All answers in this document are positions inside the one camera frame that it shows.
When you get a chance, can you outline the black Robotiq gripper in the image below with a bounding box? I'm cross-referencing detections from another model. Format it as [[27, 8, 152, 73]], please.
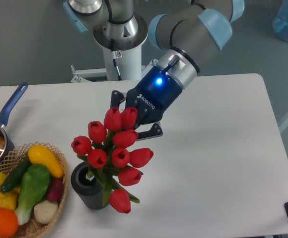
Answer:
[[110, 66, 183, 141]]

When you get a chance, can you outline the red tulip bouquet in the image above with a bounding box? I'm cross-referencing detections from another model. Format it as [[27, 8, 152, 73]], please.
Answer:
[[71, 107, 153, 214]]

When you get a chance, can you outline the dark grey ribbed vase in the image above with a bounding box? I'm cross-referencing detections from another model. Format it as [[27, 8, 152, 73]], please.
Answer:
[[71, 162, 109, 210]]

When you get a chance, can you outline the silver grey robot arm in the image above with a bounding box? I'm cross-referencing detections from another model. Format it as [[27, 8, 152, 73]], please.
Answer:
[[63, 0, 244, 140]]

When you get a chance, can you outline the yellow squash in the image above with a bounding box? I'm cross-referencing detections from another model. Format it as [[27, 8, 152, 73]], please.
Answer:
[[28, 145, 64, 179]]

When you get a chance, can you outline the purple red radish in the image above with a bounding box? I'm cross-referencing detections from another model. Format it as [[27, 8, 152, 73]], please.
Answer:
[[46, 179, 65, 202]]

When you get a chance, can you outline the green bok choy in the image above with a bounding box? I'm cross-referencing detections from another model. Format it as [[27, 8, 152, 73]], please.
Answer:
[[15, 164, 51, 226]]

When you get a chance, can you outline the white garlic bulb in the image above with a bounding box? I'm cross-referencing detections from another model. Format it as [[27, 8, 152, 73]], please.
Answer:
[[34, 200, 58, 224]]

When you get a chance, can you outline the woven wicker basket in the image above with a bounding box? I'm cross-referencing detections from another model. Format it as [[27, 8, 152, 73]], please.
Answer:
[[0, 142, 70, 238]]

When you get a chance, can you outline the green cucumber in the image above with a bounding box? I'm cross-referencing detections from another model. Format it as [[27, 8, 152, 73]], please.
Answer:
[[0, 156, 32, 193]]

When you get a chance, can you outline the yellow bell pepper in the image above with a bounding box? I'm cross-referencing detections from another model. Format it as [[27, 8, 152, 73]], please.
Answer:
[[0, 189, 18, 214]]

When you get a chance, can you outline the orange fruit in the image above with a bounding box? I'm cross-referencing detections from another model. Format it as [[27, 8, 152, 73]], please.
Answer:
[[0, 209, 18, 238]]

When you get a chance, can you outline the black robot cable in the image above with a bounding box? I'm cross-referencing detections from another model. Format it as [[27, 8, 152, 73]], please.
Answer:
[[110, 38, 123, 81]]

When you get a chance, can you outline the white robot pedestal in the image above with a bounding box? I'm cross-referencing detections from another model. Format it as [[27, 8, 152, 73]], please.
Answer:
[[70, 13, 162, 83]]

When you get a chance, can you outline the blue handled saucepan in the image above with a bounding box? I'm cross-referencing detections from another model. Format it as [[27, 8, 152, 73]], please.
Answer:
[[0, 82, 28, 162]]

